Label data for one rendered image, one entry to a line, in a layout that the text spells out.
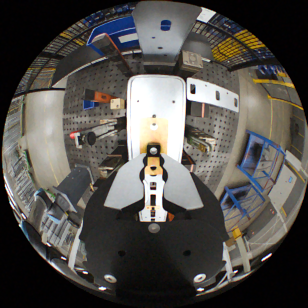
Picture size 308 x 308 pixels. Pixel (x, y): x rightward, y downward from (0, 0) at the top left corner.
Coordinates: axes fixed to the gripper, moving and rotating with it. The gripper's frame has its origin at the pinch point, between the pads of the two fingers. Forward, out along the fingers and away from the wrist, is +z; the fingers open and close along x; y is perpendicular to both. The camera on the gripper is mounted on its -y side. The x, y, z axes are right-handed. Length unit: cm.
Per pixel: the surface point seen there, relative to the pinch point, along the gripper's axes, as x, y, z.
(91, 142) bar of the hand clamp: -12.5, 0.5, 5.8
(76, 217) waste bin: -222, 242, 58
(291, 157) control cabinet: 775, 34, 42
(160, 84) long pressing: 2.2, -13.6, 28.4
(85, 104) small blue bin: -48, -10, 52
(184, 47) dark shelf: 11.4, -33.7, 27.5
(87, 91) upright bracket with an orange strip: -14.9, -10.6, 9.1
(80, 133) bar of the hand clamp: -15.3, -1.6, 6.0
